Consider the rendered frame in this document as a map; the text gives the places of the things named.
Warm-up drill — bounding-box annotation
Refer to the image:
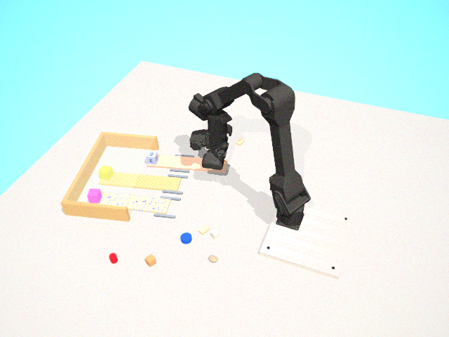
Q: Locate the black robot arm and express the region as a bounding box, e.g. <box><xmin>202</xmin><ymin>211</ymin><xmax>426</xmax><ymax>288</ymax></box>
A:
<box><xmin>189</xmin><ymin>73</ymin><xmax>311</xmax><ymax>231</ymax></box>

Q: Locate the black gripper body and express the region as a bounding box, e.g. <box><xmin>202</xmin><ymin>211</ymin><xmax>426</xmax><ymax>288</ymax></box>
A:
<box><xmin>202</xmin><ymin>124</ymin><xmax>232</xmax><ymax>170</ymax></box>

